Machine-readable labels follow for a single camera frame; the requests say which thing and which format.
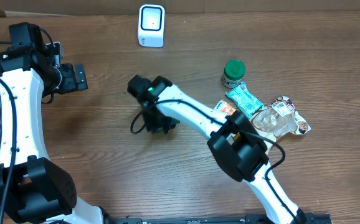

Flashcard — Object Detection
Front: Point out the orange tissue packet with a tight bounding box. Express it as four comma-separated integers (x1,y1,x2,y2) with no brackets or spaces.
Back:
214,100,236,115

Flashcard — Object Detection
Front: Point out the green lid jar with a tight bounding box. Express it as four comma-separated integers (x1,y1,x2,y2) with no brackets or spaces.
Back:
221,59,246,88

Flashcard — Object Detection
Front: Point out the light teal wipes pack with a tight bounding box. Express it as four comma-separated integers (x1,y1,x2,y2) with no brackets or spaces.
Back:
225,82,264,119

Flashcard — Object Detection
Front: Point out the clear snack bag brown label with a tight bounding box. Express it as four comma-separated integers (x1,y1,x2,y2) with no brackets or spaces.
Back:
250,95,311,142

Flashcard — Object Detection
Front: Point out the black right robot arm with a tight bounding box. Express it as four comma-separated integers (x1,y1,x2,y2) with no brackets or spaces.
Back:
127,75,307,224

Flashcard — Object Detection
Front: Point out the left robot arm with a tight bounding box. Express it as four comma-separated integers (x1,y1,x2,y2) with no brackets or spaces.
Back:
0,22,109,223

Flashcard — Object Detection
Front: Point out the white barcode scanner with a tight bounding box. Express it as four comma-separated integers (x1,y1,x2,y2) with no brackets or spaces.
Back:
138,4,166,48

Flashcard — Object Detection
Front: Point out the cardboard back panel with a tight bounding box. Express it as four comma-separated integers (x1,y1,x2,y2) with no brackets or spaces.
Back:
0,0,360,17

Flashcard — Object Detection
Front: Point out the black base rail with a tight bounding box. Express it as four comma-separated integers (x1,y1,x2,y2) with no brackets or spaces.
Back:
105,213,333,224

